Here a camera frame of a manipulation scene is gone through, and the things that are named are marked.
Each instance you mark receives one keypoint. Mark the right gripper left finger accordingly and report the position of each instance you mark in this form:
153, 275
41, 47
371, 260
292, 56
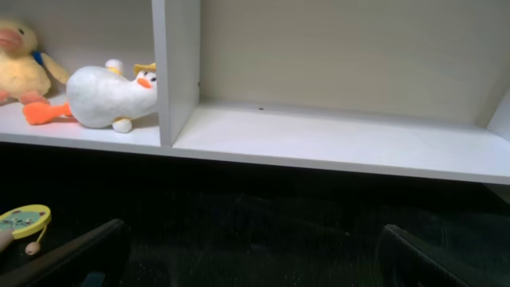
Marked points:
71, 259

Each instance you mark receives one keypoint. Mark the white plush goose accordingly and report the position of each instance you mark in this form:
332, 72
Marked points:
103, 99

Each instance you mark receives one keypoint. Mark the yellow plush duck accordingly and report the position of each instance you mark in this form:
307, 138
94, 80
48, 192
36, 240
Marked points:
20, 71

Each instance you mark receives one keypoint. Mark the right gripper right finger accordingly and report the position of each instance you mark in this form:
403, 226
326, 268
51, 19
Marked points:
422, 267

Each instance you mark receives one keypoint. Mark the yellow rattle drum toy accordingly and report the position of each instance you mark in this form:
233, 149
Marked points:
24, 219

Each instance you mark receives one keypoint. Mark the white shelf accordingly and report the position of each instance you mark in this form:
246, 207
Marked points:
318, 135

